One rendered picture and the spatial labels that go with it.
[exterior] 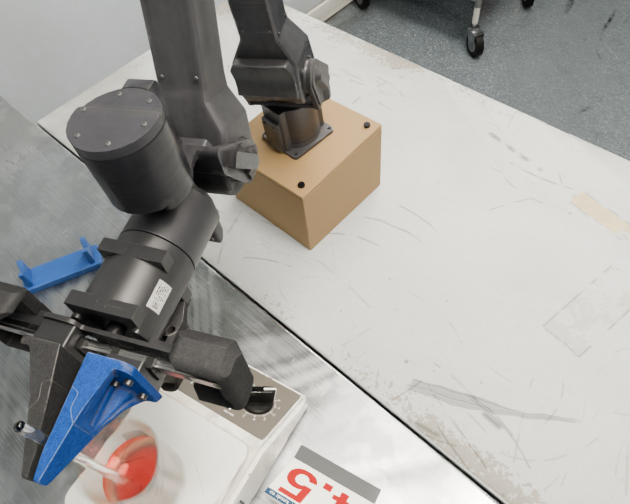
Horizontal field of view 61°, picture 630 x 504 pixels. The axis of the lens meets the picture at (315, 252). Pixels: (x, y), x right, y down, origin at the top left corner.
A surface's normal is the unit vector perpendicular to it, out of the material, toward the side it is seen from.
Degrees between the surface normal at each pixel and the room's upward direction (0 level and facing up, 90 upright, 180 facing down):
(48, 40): 90
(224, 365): 45
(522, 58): 0
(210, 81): 87
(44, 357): 20
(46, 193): 0
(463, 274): 0
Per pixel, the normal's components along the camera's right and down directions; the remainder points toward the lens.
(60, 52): 0.74, 0.52
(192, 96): -0.27, 0.43
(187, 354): -0.08, -0.56
